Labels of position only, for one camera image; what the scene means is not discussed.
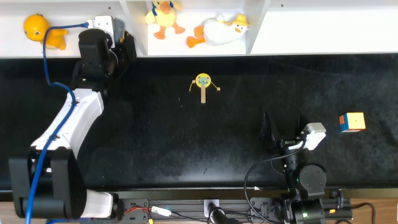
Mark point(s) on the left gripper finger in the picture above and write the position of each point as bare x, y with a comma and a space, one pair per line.
130, 46

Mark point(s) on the yellow rattle drum toy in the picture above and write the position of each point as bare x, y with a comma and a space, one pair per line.
203, 81

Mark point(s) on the white plush duck yellow hat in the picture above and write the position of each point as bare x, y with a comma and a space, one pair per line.
220, 32

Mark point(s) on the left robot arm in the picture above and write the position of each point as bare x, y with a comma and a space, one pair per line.
77, 118

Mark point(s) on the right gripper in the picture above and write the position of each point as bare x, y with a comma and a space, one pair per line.
284, 145

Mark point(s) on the many-coloured puzzle cube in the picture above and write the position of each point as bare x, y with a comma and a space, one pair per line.
353, 121

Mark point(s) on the white shelf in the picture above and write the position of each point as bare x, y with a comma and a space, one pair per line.
311, 31

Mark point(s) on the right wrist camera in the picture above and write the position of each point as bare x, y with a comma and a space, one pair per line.
313, 135

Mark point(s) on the yellow rubber duck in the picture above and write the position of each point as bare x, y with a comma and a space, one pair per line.
37, 28

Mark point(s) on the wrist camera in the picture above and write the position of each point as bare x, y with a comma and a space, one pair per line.
102, 25
313, 135

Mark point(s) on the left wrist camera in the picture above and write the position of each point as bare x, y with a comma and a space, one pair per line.
102, 25

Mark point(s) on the mounting rail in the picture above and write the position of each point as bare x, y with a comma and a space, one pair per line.
192, 211

